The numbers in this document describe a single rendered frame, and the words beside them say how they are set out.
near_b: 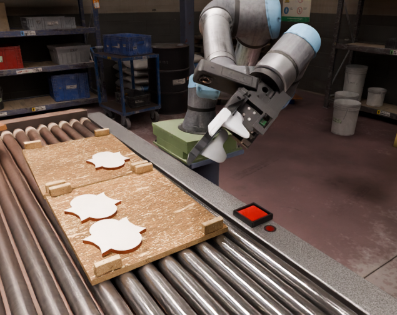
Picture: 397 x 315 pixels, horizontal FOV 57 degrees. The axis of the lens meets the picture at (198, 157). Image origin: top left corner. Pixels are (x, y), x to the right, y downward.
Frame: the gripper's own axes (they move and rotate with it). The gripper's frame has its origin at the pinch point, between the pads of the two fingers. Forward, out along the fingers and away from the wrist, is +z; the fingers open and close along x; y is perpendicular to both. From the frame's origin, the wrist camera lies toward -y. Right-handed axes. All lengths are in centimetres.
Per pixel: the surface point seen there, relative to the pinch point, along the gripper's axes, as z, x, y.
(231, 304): 12.2, 17.4, 24.6
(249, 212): -12.5, 36.6, 21.0
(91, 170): 0, 66, -24
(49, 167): 8, 72, -36
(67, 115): -22, 117, -62
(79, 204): 13, 48, -16
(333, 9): -471, 330, 6
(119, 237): 14.5, 33.7, -1.0
